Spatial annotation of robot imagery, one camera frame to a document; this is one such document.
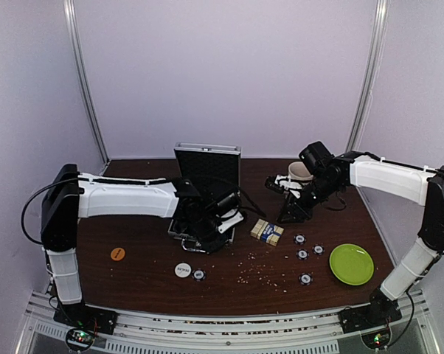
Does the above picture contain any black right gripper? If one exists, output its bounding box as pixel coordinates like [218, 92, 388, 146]
[277, 174, 342, 223]

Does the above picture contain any aluminium poker case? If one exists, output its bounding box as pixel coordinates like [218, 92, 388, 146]
[166, 142, 243, 254]

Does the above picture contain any Texas Hold'em card box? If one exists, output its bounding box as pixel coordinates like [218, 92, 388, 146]
[250, 219, 285, 246]

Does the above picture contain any orange big blind button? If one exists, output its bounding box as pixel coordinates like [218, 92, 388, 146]
[110, 247, 126, 262]

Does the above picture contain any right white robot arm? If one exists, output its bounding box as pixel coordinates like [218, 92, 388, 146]
[266, 144, 444, 326]

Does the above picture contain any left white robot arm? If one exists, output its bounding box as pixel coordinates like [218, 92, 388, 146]
[20, 164, 244, 328]

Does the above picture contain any beige ceramic mug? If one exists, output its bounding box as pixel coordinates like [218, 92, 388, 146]
[288, 162, 313, 183]

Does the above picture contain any white dealer button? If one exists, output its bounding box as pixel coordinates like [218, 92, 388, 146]
[174, 262, 192, 278]

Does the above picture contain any purple poker chip near dealer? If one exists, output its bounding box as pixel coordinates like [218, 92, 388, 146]
[192, 269, 207, 282]

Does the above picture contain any purple poker chip top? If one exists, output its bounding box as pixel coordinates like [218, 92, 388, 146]
[294, 234, 306, 245]

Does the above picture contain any purple poker chip right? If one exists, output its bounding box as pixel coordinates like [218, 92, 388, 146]
[313, 244, 325, 255]

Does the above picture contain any purple poker chip middle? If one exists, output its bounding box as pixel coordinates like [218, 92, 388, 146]
[296, 249, 309, 260]

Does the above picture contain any green plate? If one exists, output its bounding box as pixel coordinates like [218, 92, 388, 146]
[329, 243, 375, 286]

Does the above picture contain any purple poker chip bottom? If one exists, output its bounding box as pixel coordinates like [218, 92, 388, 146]
[298, 273, 313, 286]

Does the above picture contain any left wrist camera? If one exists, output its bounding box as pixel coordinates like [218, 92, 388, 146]
[216, 192, 245, 234]

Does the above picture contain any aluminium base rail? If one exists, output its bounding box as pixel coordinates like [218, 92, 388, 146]
[15, 289, 444, 354]

